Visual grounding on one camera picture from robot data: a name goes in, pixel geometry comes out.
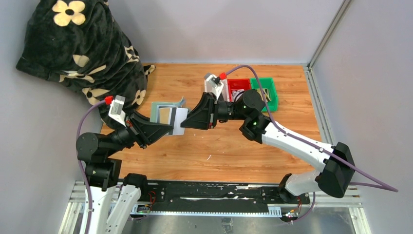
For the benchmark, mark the white plastic bin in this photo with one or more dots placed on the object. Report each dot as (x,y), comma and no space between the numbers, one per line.
(224,94)

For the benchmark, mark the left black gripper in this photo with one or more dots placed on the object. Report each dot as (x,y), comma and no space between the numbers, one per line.
(136,130)

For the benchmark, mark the white cards in red bin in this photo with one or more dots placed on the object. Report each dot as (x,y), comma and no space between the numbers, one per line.
(236,93)

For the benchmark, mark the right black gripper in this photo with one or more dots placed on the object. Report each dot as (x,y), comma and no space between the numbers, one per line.
(213,110)

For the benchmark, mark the red plastic bin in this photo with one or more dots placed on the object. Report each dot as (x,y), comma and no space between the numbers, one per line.
(242,83)

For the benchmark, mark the black floral blanket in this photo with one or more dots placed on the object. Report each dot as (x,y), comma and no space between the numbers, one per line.
(78,44)

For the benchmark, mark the aluminium frame rail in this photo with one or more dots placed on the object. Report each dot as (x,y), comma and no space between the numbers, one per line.
(324,215)

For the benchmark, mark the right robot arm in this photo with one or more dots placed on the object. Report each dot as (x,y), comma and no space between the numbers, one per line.
(332,172)

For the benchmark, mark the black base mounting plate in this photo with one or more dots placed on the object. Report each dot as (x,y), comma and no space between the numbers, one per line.
(215,198)

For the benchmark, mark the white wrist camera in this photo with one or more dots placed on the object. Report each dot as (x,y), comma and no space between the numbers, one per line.
(215,82)
(116,108)

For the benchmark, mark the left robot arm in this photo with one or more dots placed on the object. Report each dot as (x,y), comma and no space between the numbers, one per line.
(102,173)

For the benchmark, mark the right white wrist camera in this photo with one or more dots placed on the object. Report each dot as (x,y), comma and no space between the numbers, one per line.
(215,82)

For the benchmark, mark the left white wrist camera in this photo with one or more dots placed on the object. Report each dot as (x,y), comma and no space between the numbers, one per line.
(116,108)

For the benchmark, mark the gold card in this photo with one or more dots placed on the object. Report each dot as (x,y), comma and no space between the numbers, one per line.
(164,115)

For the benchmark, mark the green plastic bin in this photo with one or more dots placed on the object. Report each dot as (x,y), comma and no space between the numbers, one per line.
(269,89)

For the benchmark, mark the gold cards in green bin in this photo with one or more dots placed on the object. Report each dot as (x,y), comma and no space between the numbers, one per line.
(265,94)

